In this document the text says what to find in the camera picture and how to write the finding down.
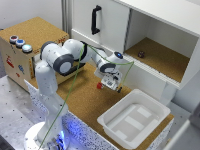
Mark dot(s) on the blue button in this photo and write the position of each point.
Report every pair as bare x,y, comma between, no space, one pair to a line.
20,42

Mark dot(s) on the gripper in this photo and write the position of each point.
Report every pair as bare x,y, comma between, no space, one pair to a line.
111,80

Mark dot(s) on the red button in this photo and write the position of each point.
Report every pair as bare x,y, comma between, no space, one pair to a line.
13,38

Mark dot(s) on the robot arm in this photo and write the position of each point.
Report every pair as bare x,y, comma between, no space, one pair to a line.
50,83

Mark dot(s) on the white plastic box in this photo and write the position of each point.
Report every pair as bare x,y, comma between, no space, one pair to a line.
133,120

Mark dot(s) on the white sliding door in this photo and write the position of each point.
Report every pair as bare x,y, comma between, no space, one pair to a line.
113,23

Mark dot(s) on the purple block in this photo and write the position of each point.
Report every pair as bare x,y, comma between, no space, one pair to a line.
141,54

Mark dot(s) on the green button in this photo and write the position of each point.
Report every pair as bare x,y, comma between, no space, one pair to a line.
27,48

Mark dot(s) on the wooden drawer box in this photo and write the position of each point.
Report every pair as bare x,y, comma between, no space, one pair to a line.
33,30

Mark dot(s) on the white cabinet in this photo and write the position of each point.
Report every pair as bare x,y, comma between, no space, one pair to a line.
156,15

